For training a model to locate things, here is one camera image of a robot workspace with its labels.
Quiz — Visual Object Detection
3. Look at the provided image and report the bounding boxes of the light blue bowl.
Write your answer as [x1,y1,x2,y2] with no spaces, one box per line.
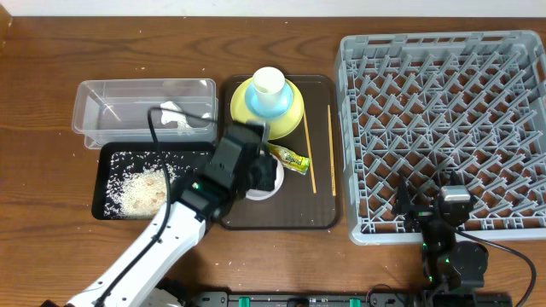
[245,82,293,119]

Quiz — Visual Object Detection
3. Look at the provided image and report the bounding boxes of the white tissue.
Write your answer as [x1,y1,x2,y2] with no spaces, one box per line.
[160,101,193,135]

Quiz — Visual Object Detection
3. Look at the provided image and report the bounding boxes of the rice pile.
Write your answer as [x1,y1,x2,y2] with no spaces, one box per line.
[102,150,201,219]

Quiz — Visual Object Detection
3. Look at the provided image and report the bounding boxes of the green orange snack wrapper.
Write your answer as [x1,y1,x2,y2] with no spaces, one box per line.
[267,143,311,175]

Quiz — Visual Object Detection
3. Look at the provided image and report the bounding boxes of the yellow plate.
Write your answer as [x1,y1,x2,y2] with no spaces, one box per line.
[229,78,305,140]

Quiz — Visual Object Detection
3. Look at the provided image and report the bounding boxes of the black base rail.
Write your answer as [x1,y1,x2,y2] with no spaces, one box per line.
[155,292,513,307]

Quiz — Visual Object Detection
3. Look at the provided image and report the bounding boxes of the wooden chopstick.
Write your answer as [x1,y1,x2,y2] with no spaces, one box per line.
[303,109,317,194]
[327,104,337,197]

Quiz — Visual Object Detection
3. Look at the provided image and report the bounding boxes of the grey plastic dishwasher rack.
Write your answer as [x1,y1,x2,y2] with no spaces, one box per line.
[334,30,545,246]

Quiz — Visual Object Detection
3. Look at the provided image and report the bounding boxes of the right wooden chopstick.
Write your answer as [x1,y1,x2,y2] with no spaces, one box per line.
[327,104,337,197]

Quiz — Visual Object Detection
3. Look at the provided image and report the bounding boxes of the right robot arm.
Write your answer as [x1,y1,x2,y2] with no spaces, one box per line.
[392,173,489,306]

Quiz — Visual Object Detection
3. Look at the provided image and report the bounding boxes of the left wooden chopstick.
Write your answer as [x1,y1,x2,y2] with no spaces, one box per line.
[303,109,317,194]

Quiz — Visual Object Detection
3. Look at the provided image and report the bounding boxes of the black plastic tray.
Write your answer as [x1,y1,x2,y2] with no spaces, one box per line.
[91,142,214,220]

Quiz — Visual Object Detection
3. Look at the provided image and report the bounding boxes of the dark brown serving tray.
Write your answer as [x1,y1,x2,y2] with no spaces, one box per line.
[220,75,343,230]

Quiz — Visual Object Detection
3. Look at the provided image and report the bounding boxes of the clear plastic bin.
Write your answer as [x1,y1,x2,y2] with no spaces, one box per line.
[72,78,218,149]

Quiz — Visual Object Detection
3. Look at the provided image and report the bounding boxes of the cream white cup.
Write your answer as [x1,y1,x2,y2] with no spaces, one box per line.
[252,67,285,107]

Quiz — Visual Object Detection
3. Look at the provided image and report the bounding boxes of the white bowl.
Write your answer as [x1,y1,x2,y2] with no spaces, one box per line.
[246,156,284,201]

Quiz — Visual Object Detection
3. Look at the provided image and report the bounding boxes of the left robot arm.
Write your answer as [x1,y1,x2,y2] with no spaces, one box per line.
[67,121,277,307]

